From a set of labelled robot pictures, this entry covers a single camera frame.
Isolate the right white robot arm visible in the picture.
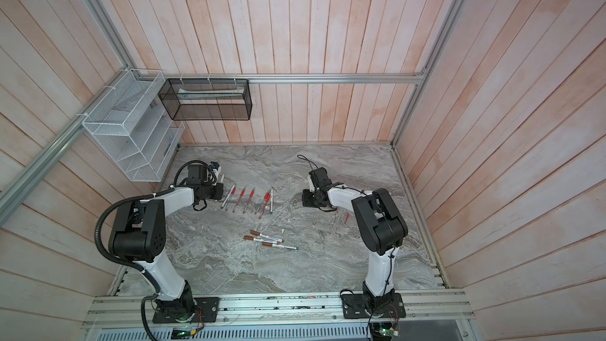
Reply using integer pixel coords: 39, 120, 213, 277
301, 167, 408, 318

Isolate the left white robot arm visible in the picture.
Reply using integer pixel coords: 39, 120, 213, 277
95, 160, 223, 320

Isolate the lower brown marker pen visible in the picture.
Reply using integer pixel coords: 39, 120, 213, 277
261, 242, 298, 251

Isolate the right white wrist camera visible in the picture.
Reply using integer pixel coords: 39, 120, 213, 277
307, 175, 316, 192

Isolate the left black corrugated cable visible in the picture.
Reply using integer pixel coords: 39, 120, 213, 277
93, 159, 211, 341

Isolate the black wire mesh basket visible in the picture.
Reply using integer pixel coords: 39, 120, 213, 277
159, 77, 253, 121

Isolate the white wire mesh shelf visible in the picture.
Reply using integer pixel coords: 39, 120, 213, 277
82, 69, 185, 182

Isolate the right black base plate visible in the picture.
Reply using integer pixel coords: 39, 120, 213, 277
339, 290, 407, 320

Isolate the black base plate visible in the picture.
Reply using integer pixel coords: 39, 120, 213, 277
339, 290, 407, 320
152, 297, 220, 324

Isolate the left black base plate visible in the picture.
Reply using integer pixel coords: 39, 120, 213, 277
152, 297, 220, 324

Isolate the horizontal aluminium wall rail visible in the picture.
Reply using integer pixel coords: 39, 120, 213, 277
137, 69, 425, 85

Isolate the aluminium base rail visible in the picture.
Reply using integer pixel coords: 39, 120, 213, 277
80, 287, 477, 341

